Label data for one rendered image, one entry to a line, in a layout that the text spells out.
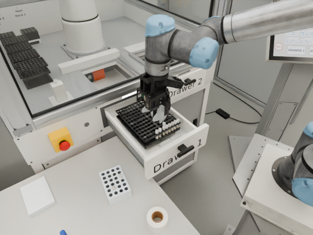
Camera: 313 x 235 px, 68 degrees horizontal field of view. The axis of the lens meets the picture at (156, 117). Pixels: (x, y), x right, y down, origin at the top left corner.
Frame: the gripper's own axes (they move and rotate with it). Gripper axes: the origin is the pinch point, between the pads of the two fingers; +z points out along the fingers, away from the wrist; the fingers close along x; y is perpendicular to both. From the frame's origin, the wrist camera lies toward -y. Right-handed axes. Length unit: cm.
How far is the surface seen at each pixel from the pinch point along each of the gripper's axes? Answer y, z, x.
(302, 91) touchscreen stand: -104, 24, 21
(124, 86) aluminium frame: -1.6, 0.4, -22.7
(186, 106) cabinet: -41, 29, -18
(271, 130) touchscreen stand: -99, 59, 18
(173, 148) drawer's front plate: 2.5, 5.4, 11.2
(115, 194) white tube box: 24.6, 17.8, 6.6
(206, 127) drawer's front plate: -13.3, 3.9, 12.6
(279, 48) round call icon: -81, -5, 4
